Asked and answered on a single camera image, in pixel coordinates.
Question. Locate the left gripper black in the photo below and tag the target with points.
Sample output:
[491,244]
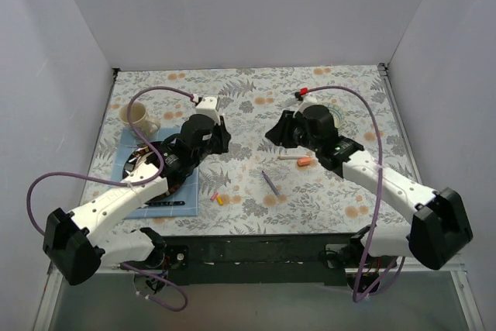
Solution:
[223,137]

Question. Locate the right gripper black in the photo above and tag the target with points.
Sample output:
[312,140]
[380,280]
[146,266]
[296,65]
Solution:
[287,132]

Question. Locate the pink pen cap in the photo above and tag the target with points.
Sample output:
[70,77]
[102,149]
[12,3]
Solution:
[214,196]

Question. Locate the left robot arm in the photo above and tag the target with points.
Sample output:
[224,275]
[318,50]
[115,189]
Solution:
[77,242]

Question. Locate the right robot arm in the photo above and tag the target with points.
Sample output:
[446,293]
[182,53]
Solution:
[438,224]

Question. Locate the grey orange marker pen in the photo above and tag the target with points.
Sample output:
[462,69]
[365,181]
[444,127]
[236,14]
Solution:
[286,103]

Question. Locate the purple marker pen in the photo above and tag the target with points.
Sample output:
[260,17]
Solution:
[270,183]

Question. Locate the floral tablecloth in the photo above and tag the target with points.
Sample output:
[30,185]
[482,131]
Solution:
[311,200]

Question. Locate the yellow patterned bowl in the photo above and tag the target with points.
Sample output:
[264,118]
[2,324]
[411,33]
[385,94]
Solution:
[338,115]

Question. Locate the beige ceramic mug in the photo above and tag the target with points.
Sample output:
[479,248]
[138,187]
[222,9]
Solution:
[136,117]

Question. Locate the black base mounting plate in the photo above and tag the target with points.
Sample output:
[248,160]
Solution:
[330,259]

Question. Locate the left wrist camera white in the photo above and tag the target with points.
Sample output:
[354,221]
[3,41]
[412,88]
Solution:
[209,106]

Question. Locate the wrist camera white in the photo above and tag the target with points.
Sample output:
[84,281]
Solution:
[209,106]
[301,102]

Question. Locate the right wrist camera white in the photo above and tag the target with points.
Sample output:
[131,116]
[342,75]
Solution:
[301,102]

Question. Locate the aluminium frame rail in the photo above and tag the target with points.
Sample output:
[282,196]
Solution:
[418,300]

